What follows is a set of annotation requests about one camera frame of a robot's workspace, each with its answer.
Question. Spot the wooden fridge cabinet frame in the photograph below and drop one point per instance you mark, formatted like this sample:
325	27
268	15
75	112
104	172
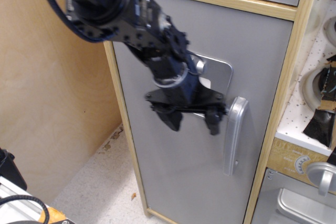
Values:
298	15

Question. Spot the silver fridge door handle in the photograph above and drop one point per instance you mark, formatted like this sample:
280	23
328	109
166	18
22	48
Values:
235	119

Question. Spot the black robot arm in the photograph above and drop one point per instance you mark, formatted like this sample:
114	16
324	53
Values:
153	39

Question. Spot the orange tape piece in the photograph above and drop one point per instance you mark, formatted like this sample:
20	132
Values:
54	216

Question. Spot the silver oven knob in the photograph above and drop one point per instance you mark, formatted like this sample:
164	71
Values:
322	175

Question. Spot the white speckled stove top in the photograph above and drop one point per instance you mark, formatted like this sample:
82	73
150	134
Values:
314	51

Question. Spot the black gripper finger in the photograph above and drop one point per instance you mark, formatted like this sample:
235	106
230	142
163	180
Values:
171	118
213	117

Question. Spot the torn black burner piece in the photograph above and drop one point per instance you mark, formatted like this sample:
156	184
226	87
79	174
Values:
324	108

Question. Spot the grey oven door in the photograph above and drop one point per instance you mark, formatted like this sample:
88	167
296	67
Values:
283	199

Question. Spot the grey fridge door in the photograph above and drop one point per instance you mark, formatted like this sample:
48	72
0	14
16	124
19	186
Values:
182	172

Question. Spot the aluminium rail base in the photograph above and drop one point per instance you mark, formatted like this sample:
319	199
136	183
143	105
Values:
21	210

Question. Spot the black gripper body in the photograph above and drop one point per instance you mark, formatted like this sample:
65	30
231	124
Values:
185	94

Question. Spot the silver ice dispenser panel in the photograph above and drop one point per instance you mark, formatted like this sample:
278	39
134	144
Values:
214	74

